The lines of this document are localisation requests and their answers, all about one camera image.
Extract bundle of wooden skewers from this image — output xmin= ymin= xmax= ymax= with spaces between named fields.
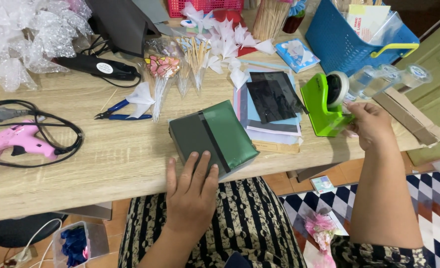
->
xmin=252 ymin=0 xmax=293 ymax=42

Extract pile of white paper cones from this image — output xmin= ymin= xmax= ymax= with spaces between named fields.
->
xmin=180 ymin=2 xmax=277 ymax=91

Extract wooden toothpick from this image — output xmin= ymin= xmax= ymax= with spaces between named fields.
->
xmin=100 ymin=88 xmax=119 ymax=112

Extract black power cable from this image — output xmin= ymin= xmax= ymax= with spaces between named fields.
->
xmin=0 ymin=99 xmax=85 ymax=169

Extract person's left hand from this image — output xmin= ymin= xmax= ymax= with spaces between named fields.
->
xmin=166 ymin=150 xmax=220 ymax=234

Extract blue plastic basket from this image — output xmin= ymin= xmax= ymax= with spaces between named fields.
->
xmin=304 ymin=0 xmax=421 ymax=77

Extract heap of clear bubble wrap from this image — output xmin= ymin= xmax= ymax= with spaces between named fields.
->
xmin=0 ymin=0 xmax=95 ymax=93

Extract green tape dispenser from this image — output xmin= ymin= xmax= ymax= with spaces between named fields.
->
xmin=300 ymin=72 xmax=355 ymax=138

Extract black round stool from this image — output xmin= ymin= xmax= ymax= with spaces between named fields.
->
xmin=0 ymin=212 xmax=69 ymax=249

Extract checkered floor mat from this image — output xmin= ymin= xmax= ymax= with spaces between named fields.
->
xmin=279 ymin=171 xmax=440 ymax=268

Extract person's black patterned skirt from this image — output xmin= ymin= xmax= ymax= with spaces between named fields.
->
xmin=117 ymin=176 xmax=308 ymax=268

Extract white label packet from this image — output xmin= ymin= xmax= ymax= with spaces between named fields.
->
xmin=346 ymin=4 xmax=392 ymax=44

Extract pink flower picks bag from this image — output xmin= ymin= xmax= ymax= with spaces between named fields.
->
xmin=144 ymin=55 xmax=181 ymax=124

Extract red plastic basket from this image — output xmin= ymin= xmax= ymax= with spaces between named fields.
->
xmin=167 ymin=0 xmax=245 ymax=19

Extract small white card box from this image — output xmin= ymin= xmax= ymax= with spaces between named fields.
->
xmin=310 ymin=175 xmax=336 ymax=195

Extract pink wrapped flower bouquet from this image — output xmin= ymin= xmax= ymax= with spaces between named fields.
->
xmin=303 ymin=211 xmax=340 ymax=268

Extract white cable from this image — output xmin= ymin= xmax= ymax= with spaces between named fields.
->
xmin=2 ymin=218 xmax=63 ymax=268

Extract green box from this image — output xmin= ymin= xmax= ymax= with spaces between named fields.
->
xmin=168 ymin=100 xmax=261 ymax=181

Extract red paper sheet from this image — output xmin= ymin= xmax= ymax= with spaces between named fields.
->
xmin=212 ymin=9 xmax=258 ymax=57

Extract red pot with blue flower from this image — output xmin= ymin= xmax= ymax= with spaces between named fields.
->
xmin=282 ymin=0 xmax=308 ymax=34

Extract blue handled cutting pliers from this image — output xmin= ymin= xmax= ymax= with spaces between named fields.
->
xmin=94 ymin=99 xmax=153 ymax=121

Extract blue tissue pack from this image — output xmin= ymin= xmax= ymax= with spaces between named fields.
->
xmin=275 ymin=38 xmax=321 ymax=74

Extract black plastic sheets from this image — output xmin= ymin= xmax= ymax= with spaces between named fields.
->
xmin=246 ymin=70 xmax=310 ymax=124

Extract pink glue gun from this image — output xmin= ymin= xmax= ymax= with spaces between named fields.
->
xmin=0 ymin=119 xmax=59 ymax=161

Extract white tape roll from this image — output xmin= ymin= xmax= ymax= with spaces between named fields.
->
xmin=326 ymin=71 xmax=350 ymax=109

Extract person's right hand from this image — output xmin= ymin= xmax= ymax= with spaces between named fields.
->
xmin=342 ymin=101 xmax=396 ymax=152

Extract clear container with blue pieces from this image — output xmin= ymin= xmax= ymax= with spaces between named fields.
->
xmin=51 ymin=220 xmax=110 ymax=268

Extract black paper bag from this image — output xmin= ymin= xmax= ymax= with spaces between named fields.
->
xmin=84 ymin=0 xmax=162 ymax=59

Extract brown cardboard strip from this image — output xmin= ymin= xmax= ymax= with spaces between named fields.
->
xmin=372 ymin=87 xmax=440 ymax=147

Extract white folded paper piece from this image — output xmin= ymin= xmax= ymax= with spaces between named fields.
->
xmin=125 ymin=81 xmax=156 ymax=119

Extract black electric hand tool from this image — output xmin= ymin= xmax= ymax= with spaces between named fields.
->
xmin=52 ymin=53 xmax=142 ymax=82

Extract grey power plug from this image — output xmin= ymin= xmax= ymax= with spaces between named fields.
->
xmin=0 ymin=106 xmax=30 ymax=123

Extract stack of pastel paper sheets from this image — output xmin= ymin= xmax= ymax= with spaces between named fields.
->
xmin=233 ymin=65 xmax=305 ymax=146

